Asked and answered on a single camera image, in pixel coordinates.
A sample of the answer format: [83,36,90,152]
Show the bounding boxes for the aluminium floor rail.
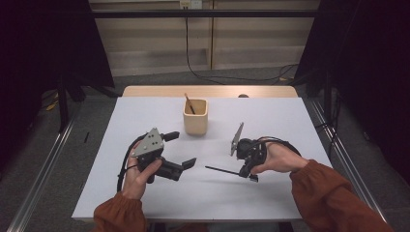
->
[308,100,393,232]
[6,109,81,232]

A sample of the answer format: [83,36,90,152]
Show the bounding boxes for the yellow floor object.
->
[44,100,61,112]

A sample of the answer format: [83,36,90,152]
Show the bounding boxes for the hand-held gripper black cable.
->
[116,133,148,193]
[252,135,303,158]

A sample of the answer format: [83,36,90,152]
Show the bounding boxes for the person's right hand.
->
[250,142,310,176]

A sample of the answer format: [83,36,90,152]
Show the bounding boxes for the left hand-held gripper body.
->
[131,127,185,185]

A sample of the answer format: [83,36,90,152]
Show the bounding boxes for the black pen with square end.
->
[204,164,259,184]

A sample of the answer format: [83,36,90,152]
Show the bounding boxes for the white table cover sheet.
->
[71,96,354,223]

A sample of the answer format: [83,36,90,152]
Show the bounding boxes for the right hand-held gripper black cable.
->
[252,135,303,158]

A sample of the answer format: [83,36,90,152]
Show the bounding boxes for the black floor cables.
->
[314,120,339,162]

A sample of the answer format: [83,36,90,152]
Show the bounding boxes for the black metal stand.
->
[57,73,71,133]
[323,69,333,125]

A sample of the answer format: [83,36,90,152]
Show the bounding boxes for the left hand-held gripper black cable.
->
[116,133,148,193]

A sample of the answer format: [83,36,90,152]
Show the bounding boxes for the white wall socket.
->
[179,0,203,10]

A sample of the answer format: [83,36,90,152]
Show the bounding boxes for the beige square pen holder cup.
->
[182,98,209,136]

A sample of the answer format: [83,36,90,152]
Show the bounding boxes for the black pencil with orange end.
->
[184,93,196,115]

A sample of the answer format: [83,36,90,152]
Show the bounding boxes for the person's left hand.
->
[121,149,163,201]

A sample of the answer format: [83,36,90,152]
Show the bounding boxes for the black wall cable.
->
[184,8,299,85]

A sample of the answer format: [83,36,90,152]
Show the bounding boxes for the black curtain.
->
[0,0,115,175]
[294,0,410,185]

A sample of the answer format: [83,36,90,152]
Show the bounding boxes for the black horizontal frame bar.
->
[64,9,320,19]

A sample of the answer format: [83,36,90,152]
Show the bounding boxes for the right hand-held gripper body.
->
[230,122,269,167]

